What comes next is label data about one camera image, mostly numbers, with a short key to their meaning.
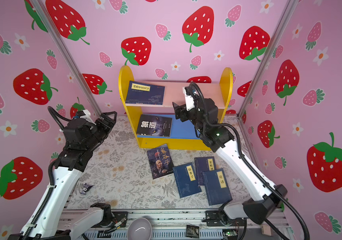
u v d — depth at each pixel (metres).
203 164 0.94
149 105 0.70
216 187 0.84
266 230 0.69
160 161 0.93
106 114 0.60
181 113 0.57
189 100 0.54
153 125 0.93
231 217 0.61
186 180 0.86
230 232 0.71
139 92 0.74
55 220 0.40
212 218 0.74
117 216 0.75
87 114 0.59
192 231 0.69
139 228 0.70
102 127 0.59
